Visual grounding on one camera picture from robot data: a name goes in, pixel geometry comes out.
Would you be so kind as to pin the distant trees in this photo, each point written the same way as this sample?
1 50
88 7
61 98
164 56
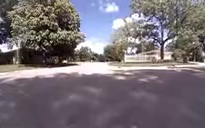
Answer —
85 55

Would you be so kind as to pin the yellow-green tree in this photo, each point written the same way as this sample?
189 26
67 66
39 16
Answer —
118 46

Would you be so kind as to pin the grey asphalt road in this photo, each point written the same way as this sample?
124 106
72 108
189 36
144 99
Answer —
100 100

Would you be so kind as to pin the grass verge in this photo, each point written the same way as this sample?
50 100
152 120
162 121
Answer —
140 64

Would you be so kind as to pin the pale low building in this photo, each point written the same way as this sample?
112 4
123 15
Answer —
140 57

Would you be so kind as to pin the tall dark-trunk tree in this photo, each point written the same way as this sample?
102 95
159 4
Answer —
162 41

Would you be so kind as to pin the large broad green tree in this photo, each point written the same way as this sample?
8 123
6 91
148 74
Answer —
46 26

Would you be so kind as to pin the grass strip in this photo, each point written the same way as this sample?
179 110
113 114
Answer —
6 68

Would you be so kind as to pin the low dark building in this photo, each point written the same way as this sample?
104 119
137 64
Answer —
6 57

